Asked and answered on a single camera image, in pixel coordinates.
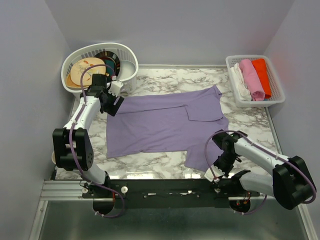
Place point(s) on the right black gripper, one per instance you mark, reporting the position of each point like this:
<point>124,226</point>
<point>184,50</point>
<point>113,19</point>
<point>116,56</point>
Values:
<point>226,171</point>

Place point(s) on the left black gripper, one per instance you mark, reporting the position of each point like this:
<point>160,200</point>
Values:
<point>112,109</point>

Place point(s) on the white oval dish basket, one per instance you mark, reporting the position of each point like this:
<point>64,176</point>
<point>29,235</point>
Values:
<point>128,64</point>

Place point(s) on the purple t shirt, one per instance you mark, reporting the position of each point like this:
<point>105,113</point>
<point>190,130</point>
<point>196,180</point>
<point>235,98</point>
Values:
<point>168,123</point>

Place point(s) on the white rectangular tray basket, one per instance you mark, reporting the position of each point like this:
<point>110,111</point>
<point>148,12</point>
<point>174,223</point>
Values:
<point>278,95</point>

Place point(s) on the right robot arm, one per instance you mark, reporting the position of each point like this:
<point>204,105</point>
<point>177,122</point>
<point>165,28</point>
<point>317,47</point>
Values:
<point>288,180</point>

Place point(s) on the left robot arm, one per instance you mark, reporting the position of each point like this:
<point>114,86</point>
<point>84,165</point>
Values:
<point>73,150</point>

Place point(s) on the dark teal plate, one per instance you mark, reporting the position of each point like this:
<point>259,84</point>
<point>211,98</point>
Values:
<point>112,67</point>

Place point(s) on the orange leaf shaped plate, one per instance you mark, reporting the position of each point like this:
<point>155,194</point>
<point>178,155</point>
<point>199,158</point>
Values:
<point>70,84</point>

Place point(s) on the beige floral plate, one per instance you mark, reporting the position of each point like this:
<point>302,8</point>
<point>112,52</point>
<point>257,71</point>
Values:
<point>79,67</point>

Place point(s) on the black rimmed plate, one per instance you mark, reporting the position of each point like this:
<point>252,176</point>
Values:
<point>109,54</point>

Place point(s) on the white rolled t shirt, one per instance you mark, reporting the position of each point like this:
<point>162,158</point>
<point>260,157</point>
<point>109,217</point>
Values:
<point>240,86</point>

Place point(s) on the pink rolled t shirt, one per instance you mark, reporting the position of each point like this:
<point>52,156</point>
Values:
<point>252,80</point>

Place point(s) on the beige cup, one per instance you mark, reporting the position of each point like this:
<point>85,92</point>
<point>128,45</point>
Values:
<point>53,158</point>

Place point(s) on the orange rolled t shirt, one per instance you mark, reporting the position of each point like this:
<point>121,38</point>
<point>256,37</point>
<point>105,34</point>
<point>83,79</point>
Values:
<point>260,67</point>

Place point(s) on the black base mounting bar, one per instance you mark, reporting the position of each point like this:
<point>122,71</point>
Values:
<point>168,193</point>

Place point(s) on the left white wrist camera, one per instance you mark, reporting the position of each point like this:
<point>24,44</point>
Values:
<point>115,88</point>

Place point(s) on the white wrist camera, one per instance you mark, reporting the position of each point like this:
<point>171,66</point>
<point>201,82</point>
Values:
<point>115,88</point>
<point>213,174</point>

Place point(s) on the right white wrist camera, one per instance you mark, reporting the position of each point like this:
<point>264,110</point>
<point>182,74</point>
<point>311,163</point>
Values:
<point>213,174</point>

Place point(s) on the aluminium rail frame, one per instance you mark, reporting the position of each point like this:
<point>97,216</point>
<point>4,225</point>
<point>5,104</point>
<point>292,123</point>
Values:
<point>61,190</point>

